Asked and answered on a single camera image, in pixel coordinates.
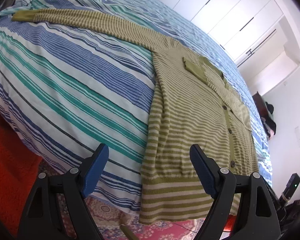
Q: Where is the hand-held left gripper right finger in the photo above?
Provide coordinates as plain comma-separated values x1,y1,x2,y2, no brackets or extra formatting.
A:
189,144,282,240

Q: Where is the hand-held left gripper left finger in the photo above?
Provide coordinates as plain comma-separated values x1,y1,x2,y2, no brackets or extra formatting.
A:
17,144,109,240

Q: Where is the green striped cardigan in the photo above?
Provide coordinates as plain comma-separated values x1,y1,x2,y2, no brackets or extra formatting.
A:
11,9,259,225

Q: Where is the pile of dark clothes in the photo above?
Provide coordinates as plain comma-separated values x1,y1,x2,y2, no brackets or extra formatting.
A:
262,101,277,138

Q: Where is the patterned red rug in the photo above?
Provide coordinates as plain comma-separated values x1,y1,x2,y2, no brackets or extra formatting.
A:
40,160,240,240

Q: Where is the green cloth strip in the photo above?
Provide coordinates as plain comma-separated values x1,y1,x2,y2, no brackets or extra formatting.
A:
121,224,138,240

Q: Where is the dark wooden nightstand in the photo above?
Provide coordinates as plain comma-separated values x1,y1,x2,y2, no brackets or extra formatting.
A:
252,92,268,120

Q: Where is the orange fuzzy blanket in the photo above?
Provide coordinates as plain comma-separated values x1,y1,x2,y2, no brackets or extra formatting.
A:
0,110,43,235

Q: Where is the bed with blue striped sheet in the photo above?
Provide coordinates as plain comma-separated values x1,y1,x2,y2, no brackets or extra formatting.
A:
0,0,273,213

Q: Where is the white wardrobe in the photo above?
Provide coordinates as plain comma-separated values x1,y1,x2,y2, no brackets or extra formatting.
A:
145,0,284,60

